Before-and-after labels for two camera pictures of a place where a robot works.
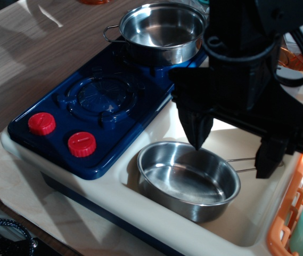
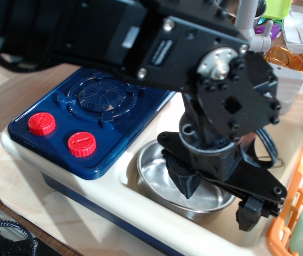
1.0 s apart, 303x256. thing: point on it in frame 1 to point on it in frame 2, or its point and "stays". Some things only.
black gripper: [247, 96] to [193, 153]
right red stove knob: [81, 144] stays
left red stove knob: [42, 124] stays
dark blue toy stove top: [88, 124] stays
